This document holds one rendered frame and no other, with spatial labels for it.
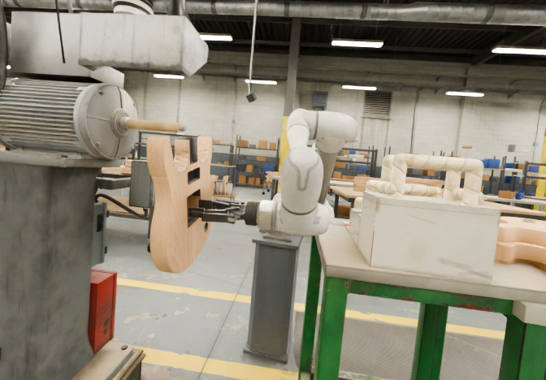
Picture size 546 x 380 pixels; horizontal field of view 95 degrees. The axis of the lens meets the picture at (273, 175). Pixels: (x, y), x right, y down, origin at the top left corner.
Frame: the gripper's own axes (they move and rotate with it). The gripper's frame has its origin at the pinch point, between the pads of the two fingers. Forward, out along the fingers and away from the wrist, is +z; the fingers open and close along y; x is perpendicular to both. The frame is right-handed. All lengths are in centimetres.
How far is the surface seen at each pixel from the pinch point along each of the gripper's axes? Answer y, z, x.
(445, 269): -15, -67, -3
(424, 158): -10, -61, 22
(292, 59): 736, 12, 207
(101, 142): 1.0, 31.0, 18.3
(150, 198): 23.4, 29.8, -7.2
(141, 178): 24.4, 34.0, 1.1
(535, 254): 1, -101, -4
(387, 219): -13, -53, 7
